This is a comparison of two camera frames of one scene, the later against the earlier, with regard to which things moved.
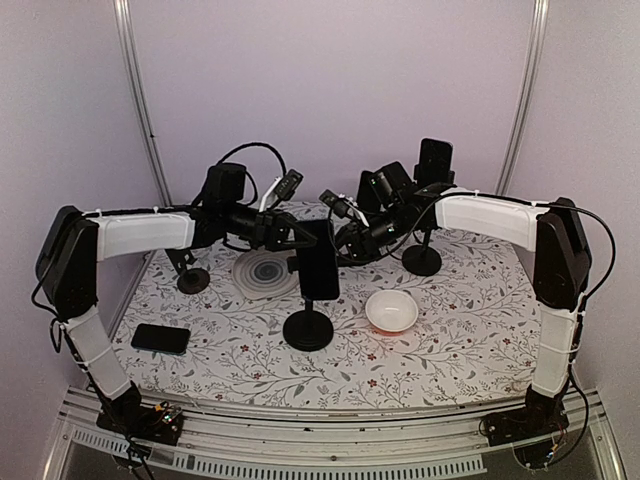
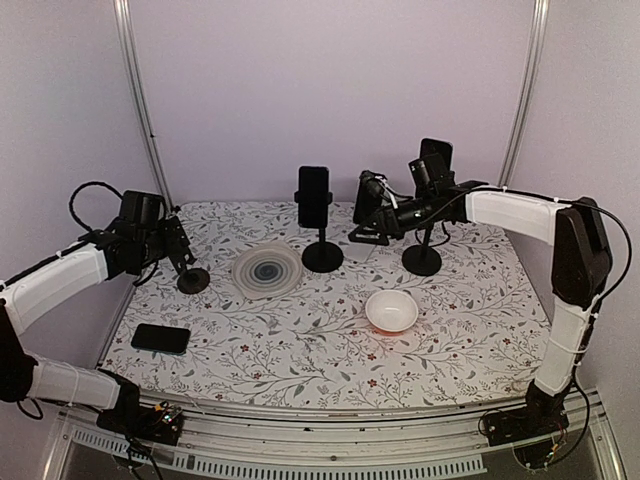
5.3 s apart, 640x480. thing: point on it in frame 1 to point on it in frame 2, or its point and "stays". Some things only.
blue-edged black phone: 318,263 to 313,194
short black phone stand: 190,280 stays
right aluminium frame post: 523,99 stays
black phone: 161,338 stays
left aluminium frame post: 136,65 stays
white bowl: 391,311 stays
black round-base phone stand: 308,330 to 322,256
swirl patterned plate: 264,274 stays
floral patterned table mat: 294,321 stays
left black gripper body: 265,223 to 176,238
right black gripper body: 368,246 to 398,229
